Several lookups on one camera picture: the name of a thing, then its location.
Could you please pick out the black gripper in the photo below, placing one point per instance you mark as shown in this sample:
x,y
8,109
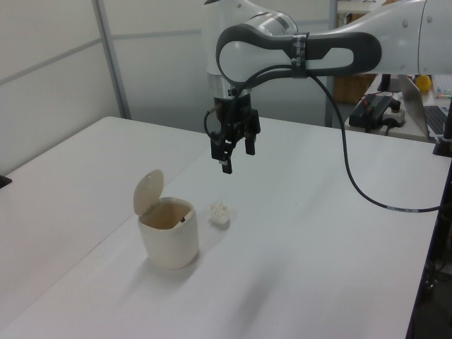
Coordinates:
x,y
238,116

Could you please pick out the white paper trash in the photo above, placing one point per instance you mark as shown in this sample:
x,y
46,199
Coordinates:
x,y
219,214

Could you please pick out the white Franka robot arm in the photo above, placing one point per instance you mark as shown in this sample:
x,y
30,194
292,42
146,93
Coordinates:
x,y
388,21

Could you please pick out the small white lidded bin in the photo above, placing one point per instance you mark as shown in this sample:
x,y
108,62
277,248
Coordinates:
x,y
169,247

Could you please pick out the black power supply box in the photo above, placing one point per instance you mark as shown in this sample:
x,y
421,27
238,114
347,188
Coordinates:
x,y
367,111

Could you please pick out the emergency stop button box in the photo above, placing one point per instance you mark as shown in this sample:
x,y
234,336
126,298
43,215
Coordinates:
x,y
395,114

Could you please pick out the white side desk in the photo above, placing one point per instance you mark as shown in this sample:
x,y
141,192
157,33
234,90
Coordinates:
x,y
406,134

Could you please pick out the silver laptop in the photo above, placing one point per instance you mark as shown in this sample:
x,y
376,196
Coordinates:
x,y
413,99

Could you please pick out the yellow round object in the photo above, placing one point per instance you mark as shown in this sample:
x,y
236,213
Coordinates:
x,y
423,84

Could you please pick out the grey partition post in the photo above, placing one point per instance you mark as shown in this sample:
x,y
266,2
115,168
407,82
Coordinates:
x,y
114,70

